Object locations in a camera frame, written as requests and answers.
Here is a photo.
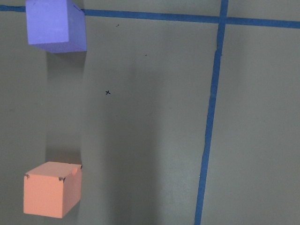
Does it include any orange foam block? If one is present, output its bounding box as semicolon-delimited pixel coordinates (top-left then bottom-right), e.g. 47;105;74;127
23;161;83;218

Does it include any purple foam block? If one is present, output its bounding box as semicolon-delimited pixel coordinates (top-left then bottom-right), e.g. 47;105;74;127
25;0;87;53

